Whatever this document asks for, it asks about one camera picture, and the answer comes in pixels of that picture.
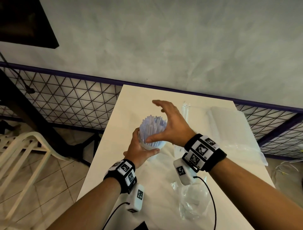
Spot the person's right hand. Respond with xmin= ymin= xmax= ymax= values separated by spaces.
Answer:
xmin=145 ymin=100 xmax=197 ymax=147

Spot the person's left hand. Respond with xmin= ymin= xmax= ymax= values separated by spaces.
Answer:
xmin=123 ymin=128 xmax=161 ymax=169

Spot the clear plastic cup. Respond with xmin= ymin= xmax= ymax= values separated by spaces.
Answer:
xmin=137 ymin=128 xmax=167 ymax=155

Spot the cluster of white straws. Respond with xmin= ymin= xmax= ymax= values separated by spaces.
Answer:
xmin=138 ymin=115 xmax=168 ymax=145

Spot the pack of straws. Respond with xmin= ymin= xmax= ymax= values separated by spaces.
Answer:
xmin=206 ymin=106 xmax=268 ymax=167

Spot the clear plastic bag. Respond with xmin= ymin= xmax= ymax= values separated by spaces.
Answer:
xmin=171 ymin=181 xmax=211 ymax=221

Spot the person's right forearm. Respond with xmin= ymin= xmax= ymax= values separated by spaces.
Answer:
xmin=209 ymin=158 xmax=303 ymax=230

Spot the person's left forearm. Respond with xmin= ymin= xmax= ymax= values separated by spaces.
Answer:
xmin=47 ymin=177 xmax=122 ymax=230

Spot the clear acrylic sign stand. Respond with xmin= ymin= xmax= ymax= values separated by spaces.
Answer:
xmin=181 ymin=102 xmax=210 ymax=133

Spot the black flat object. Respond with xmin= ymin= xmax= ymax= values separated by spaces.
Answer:
xmin=129 ymin=221 xmax=149 ymax=230

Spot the white plastic chair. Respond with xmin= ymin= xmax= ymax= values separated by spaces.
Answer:
xmin=0 ymin=131 xmax=69 ymax=224

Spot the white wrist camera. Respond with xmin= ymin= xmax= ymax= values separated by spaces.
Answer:
xmin=173 ymin=158 xmax=198 ymax=186
xmin=127 ymin=184 xmax=145 ymax=213

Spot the black camera cable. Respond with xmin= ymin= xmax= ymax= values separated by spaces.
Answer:
xmin=193 ymin=176 xmax=217 ymax=230
xmin=102 ymin=201 xmax=131 ymax=230

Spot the purple framed wire mesh fence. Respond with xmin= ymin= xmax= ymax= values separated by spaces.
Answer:
xmin=0 ymin=61 xmax=303 ymax=161

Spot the thin white cable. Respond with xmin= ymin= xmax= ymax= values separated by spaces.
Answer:
xmin=274 ymin=142 xmax=303 ymax=176

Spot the dark wooden post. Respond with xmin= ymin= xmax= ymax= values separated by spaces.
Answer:
xmin=0 ymin=69 xmax=103 ymax=167

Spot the black television cable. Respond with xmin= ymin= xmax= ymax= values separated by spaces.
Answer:
xmin=0 ymin=51 xmax=36 ymax=94

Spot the black wall television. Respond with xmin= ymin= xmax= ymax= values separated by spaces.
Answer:
xmin=0 ymin=0 xmax=60 ymax=50

